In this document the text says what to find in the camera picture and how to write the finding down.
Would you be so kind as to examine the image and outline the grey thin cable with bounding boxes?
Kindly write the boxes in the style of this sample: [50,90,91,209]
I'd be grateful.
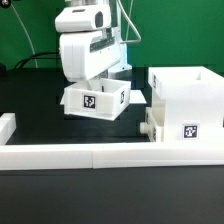
[9,3,40,69]

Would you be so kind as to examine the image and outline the white front drawer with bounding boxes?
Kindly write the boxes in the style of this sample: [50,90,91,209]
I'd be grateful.
[139,107,164,142]

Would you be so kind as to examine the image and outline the white drawer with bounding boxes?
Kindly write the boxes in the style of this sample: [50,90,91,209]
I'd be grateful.
[139,107,164,142]
[62,78,131,121]

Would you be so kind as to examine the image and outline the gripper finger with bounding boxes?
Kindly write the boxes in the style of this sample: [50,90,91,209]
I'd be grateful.
[87,80,96,90]

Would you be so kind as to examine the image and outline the marker sheet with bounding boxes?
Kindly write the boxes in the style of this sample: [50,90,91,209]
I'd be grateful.
[60,89,146,109]

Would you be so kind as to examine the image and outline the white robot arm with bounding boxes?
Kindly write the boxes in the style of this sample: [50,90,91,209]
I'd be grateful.
[55,0,131,82]

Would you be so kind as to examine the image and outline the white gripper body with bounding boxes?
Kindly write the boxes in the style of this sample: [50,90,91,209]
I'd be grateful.
[59,32,121,82]

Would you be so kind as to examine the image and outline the white U-shaped fence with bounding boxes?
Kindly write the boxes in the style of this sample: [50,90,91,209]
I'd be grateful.
[0,113,224,170]

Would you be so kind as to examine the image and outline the black cables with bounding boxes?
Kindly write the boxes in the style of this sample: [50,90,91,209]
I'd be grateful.
[13,49,62,70]

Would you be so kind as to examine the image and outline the white drawer cabinet box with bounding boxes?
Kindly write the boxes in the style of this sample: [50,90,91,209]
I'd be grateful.
[148,67,224,142]

